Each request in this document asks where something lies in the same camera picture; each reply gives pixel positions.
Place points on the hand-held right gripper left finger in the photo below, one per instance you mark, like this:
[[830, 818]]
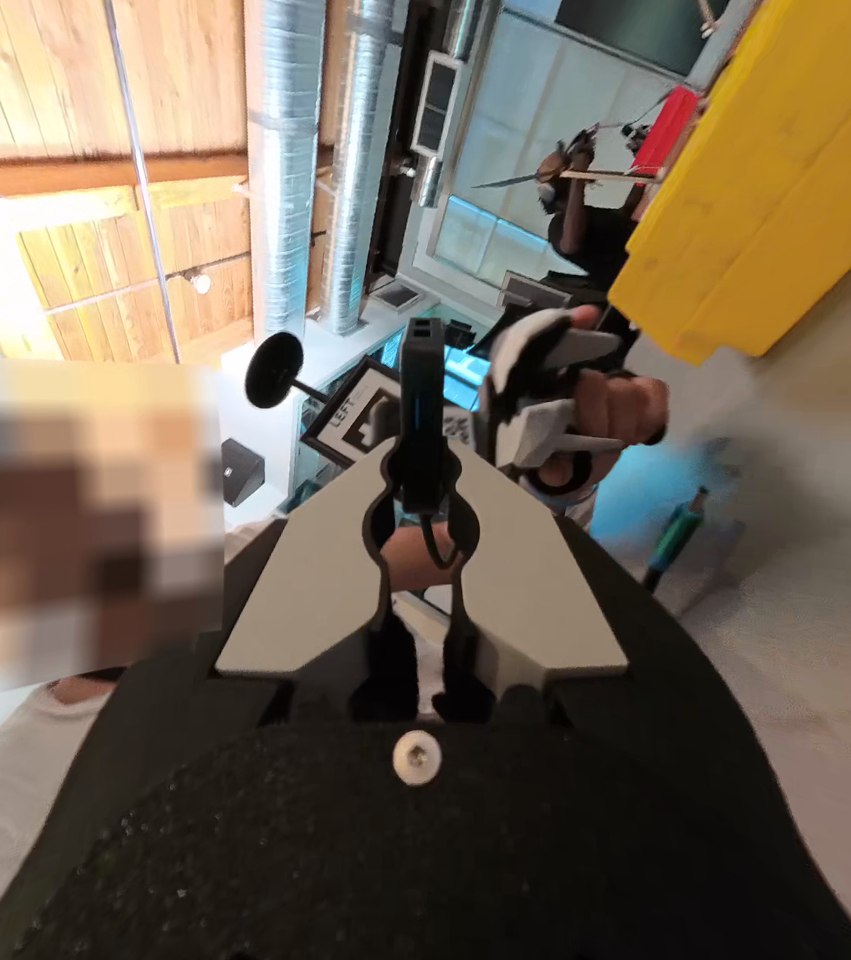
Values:
[[305, 600]]

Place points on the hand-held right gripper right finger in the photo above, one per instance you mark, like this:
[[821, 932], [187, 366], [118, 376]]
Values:
[[545, 600]]

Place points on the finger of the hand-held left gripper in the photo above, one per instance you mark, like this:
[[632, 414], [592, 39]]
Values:
[[527, 345], [545, 431]]

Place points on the yellow plastic bin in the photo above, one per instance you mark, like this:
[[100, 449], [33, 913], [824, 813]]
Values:
[[770, 187]]

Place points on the person's left forearm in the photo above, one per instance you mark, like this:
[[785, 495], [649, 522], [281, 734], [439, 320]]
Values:
[[403, 559]]

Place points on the grey desk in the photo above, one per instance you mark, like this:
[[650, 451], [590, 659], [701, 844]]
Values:
[[808, 600]]

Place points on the person's left hand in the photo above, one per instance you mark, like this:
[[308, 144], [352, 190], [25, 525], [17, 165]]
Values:
[[620, 412]]

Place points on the ceiling air vent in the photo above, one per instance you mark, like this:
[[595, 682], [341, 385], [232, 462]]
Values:
[[398, 296], [437, 101]]

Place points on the red cloth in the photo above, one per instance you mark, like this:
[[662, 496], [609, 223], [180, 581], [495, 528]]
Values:
[[669, 135]]

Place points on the black wall speaker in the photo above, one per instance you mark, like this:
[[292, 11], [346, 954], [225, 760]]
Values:
[[242, 472]]

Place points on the silver ceiling duct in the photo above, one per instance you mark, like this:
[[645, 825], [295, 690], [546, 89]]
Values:
[[287, 150], [354, 150]]

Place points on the large black wall display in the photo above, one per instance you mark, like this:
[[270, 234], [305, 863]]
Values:
[[635, 30]]

